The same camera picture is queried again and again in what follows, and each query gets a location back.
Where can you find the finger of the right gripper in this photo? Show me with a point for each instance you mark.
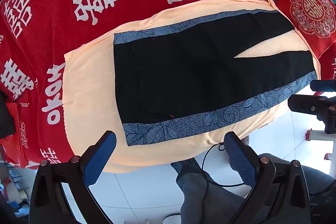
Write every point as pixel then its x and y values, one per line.
pixel 323 85

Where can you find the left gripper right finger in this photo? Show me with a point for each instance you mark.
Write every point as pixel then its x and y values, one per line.
pixel 281 187

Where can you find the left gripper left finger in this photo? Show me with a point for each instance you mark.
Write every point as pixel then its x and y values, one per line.
pixel 48 201

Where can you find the black pants blue trim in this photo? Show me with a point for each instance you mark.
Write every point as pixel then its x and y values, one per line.
pixel 206 73

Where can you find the white stand with red parts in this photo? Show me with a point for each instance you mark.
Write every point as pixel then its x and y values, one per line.
pixel 322 136

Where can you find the red embroidered pillow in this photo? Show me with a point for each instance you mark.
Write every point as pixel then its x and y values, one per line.
pixel 315 20

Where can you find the peach seat cushion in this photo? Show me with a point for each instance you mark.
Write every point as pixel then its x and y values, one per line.
pixel 89 100

